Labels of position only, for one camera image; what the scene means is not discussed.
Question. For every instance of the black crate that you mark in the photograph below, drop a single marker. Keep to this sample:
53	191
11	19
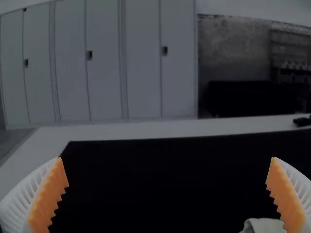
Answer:
255	99

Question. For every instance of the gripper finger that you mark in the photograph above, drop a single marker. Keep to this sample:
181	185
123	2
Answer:
29	201
289	194

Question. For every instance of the pale towel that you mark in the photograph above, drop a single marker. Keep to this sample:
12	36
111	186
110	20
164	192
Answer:
262	227

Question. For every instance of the grey cupboard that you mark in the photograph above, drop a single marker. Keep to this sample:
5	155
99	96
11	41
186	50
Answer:
158	85
87	85
24	85

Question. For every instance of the black mat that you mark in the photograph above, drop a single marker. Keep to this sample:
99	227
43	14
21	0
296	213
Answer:
170	182

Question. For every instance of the black hand tool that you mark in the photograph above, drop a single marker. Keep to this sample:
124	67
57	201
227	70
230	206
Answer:
302	121

